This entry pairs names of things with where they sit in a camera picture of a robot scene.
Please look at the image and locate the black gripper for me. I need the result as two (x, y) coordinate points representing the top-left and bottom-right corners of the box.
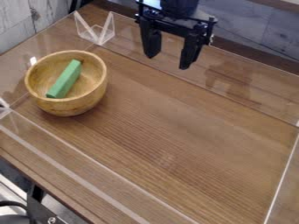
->
(135, 0), (219, 70)

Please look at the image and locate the wooden bowl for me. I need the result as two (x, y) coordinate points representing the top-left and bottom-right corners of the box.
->
(24, 50), (108, 116)

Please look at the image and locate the green rectangular stick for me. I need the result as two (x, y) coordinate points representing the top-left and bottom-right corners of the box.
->
(45, 59), (81, 99)

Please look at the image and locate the clear acrylic corner bracket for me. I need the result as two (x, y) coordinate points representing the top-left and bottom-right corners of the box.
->
(73, 11), (116, 46)

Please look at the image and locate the clear acrylic tray wall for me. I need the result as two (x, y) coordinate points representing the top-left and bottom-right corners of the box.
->
(0, 94), (297, 224)

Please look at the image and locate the black table leg bracket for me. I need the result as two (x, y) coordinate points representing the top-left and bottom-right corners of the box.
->
(26, 184), (68, 224)

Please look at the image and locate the black cable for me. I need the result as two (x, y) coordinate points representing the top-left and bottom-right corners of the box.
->
(0, 200), (30, 224)

